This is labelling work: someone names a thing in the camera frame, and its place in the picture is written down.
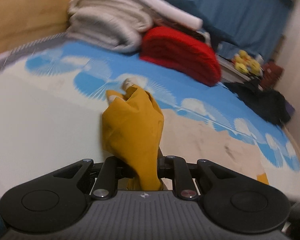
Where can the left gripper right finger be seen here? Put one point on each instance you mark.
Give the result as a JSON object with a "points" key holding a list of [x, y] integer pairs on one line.
{"points": [[181, 174]]}

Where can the white folded quilt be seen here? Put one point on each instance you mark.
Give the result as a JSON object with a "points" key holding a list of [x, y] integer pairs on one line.
{"points": [[115, 25]]}

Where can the blue fan pattern bedsheet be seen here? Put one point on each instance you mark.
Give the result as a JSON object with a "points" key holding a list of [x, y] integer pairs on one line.
{"points": [[53, 93]]}

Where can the yellow plush toys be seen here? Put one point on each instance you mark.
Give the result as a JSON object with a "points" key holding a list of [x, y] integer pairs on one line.
{"points": [[245, 64]]}

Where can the blue shark plush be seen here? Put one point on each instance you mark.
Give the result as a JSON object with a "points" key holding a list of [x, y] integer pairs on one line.
{"points": [[191, 8]]}

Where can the beige and mustard jacket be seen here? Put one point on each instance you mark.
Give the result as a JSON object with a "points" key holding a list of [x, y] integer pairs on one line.
{"points": [[137, 131]]}

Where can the black clothes pile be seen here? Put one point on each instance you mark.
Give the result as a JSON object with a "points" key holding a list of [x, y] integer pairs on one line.
{"points": [[268, 104]]}

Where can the blue curtain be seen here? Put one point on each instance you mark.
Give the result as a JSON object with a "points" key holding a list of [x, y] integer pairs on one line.
{"points": [[255, 25]]}

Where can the purple bag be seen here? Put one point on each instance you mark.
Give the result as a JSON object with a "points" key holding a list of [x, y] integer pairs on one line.
{"points": [[290, 109]]}

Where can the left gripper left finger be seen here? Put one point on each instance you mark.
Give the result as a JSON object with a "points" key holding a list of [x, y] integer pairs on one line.
{"points": [[107, 177]]}

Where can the dark red cushion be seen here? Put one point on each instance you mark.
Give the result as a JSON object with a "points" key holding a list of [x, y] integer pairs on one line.
{"points": [[271, 75]]}

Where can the wooden headboard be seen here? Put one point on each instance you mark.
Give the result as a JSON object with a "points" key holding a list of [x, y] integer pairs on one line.
{"points": [[23, 21]]}

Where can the red folded blanket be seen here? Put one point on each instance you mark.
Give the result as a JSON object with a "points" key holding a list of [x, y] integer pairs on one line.
{"points": [[176, 50]]}

